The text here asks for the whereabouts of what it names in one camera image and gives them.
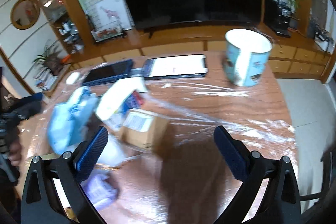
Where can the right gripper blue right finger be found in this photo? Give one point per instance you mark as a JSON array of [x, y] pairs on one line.
[[234, 152]]

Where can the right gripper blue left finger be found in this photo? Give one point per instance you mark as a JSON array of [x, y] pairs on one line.
[[89, 154]]

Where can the blue plastic bag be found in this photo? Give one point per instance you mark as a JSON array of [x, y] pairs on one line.
[[68, 119]]

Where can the purple hair roller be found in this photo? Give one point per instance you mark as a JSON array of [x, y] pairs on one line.
[[99, 190]]

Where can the brown cardboard barcode box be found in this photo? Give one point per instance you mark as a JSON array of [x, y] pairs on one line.
[[144, 129]]

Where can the white blue red medicine box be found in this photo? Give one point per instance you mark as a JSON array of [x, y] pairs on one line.
[[113, 98]]

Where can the clear plastic table cover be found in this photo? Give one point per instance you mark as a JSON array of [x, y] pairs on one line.
[[187, 180]]

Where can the white earbuds case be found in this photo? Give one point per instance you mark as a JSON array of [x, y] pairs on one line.
[[72, 78]]

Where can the dark blue cased phone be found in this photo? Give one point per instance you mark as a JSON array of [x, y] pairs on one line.
[[110, 73]]

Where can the smartphone with lit screen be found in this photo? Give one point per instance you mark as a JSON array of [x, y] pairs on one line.
[[171, 67]]

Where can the teal patterned ceramic mug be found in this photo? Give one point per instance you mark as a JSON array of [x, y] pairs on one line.
[[246, 56]]

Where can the potted plant left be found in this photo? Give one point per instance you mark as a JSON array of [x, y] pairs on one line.
[[50, 59]]

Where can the wooden tv cabinet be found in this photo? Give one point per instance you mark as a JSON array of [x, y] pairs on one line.
[[297, 57]]

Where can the giraffe art print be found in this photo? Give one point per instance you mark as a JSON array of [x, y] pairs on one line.
[[113, 11]]

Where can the black coffee machine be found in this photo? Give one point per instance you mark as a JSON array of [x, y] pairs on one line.
[[280, 15]]

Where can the small potted plant right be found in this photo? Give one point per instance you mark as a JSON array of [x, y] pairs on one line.
[[294, 20]]

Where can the round framed wall picture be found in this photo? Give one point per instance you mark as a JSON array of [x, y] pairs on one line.
[[25, 13]]

